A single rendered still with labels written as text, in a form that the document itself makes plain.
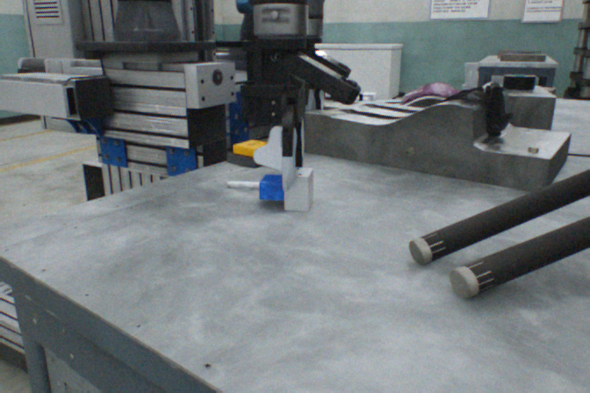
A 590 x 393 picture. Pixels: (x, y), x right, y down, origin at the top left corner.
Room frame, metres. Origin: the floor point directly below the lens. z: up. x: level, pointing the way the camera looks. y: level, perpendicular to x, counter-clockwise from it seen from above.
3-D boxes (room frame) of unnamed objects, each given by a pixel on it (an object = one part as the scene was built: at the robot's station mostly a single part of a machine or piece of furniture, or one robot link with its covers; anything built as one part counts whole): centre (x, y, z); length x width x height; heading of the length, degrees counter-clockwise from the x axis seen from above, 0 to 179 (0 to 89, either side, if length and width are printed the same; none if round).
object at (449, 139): (0.96, -0.29, 0.87); 0.50 x 0.26 x 0.14; 54
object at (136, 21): (1.11, 0.34, 1.09); 0.15 x 0.15 x 0.10
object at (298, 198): (0.67, 0.04, 0.83); 0.13 x 0.05 x 0.05; 80
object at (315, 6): (1.17, -0.03, 1.14); 0.09 x 0.08 x 0.11; 0
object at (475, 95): (0.98, -0.28, 0.92); 0.35 x 0.16 x 0.09; 54
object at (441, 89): (1.30, -0.42, 0.90); 0.26 x 0.18 x 0.08; 71
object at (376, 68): (8.18, -1.04, 0.47); 1.52 x 0.77 x 0.94; 65
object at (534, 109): (1.30, -0.43, 0.86); 0.50 x 0.26 x 0.11; 71
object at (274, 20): (0.66, 0.02, 1.07); 0.08 x 0.08 x 0.05
